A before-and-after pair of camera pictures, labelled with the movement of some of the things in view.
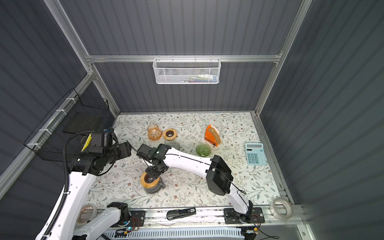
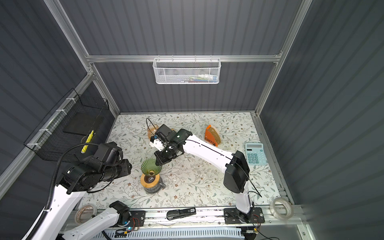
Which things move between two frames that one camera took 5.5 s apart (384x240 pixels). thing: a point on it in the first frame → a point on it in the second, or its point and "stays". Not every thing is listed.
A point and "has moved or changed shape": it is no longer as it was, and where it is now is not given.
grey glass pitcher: (160, 186) stays
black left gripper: (125, 149) → (127, 167)
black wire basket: (75, 114) stays
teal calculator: (255, 154) stays
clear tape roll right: (287, 204) stays
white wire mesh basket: (186, 71) stays
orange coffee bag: (212, 135) stays
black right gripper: (151, 174) → (162, 160)
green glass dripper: (203, 150) has moved or changed shape
